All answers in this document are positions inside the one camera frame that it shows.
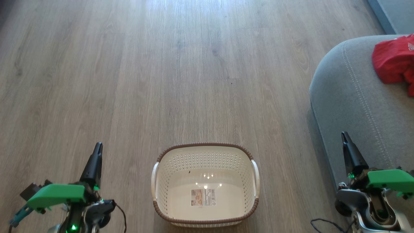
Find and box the grey fabric sofa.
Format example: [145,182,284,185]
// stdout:
[309,0,414,224]

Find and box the white printed basket label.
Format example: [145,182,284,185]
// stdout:
[191,189,216,207]

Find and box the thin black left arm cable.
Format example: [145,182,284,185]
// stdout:
[115,203,127,233]

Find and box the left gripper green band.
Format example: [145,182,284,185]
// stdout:
[27,142,103,233]

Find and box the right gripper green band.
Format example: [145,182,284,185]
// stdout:
[341,132,414,194]

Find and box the white perforated laundry basket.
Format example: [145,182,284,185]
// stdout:
[151,142,260,227]

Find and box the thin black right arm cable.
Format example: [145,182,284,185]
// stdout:
[310,218,351,233]

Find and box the red and white shirt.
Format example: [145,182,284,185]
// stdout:
[371,33,414,97]

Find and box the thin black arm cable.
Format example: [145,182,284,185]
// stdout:
[115,203,127,233]
[310,218,351,233]

